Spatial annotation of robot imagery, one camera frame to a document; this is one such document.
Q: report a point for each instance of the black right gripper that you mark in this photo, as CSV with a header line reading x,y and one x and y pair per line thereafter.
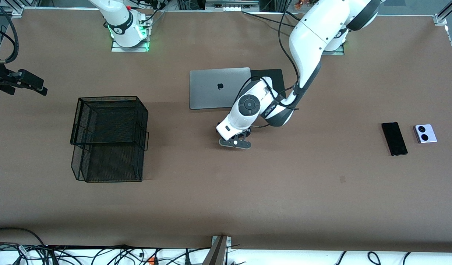
x,y
0,76

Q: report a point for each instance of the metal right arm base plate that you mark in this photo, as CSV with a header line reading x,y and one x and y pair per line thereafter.
x,y
130,49

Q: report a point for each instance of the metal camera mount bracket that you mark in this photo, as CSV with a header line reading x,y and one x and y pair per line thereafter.
x,y
218,252

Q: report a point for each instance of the silver closed laptop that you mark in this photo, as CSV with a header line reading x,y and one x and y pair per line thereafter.
x,y
207,92

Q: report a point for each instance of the aluminium frame profile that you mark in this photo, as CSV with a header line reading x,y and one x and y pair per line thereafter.
x,y
18,11
440,19

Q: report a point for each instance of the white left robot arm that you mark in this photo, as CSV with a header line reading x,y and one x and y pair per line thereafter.
x,y
314,33

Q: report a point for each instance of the black mouse pad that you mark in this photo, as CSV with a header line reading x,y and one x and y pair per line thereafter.
x,y
277,75

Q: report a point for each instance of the lavender square flip phone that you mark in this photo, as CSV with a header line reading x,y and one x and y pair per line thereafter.
x,y
430,129

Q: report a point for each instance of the small orange figurine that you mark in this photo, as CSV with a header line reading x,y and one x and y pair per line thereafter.
x,y
299,3

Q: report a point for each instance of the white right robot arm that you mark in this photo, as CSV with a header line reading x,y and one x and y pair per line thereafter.
x,y
123,22

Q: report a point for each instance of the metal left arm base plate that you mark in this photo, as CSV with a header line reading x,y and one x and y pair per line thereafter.
x,y
338,52

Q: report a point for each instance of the black mesh two-tier tray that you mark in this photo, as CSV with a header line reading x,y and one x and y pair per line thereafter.
x,y
101,121

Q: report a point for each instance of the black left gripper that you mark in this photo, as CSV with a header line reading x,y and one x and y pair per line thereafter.
x,y
248,133

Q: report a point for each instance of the grey power strip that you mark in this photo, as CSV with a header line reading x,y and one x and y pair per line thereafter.
x,y
229,8

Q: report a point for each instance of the long black smartphone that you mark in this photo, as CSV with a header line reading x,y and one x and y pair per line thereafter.
x,y
394,139

